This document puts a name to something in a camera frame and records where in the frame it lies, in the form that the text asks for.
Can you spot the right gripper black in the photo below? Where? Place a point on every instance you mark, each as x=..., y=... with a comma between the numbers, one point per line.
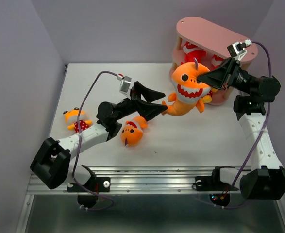
x=226, y=73

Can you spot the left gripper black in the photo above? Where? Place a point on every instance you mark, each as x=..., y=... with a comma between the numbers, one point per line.
x=146, y=109

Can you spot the red shark plush front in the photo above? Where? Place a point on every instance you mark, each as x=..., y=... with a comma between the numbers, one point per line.
x=216, y=61

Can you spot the red shark plush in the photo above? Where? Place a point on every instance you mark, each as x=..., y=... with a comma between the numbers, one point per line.
x=193, y=52
x=216, y=61

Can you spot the orange shark plush back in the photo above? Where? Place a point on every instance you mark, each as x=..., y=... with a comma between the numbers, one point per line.
x=188, y=91

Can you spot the orange shark plush facing camera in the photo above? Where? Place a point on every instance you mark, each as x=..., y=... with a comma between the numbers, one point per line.
x=132, y=132

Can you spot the yellow plush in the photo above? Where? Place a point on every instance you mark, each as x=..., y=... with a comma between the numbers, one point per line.
x=76, y=120
x=208, y=97

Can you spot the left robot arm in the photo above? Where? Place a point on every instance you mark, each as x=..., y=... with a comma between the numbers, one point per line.
x=52, y=163

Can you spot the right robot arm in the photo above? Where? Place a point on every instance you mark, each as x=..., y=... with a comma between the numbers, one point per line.
x=262, y=175

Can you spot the pink three-tier shelf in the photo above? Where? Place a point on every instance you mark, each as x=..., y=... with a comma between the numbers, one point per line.
x=212, y=38

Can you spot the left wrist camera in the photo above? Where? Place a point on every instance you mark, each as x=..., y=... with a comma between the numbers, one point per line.
x=125, y=84

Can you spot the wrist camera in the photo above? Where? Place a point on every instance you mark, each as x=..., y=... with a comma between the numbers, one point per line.
x=125, y=84
x=237, y=50

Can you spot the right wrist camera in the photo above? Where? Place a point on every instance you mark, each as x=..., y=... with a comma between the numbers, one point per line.
x=237, y=50

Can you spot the aluminium rail frame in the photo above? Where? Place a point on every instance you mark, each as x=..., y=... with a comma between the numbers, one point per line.
x=140, y=180

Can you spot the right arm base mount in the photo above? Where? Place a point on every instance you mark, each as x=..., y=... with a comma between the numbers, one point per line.
x=220, y=192

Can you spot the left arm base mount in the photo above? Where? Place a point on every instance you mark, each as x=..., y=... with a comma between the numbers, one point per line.
x=91, y=196

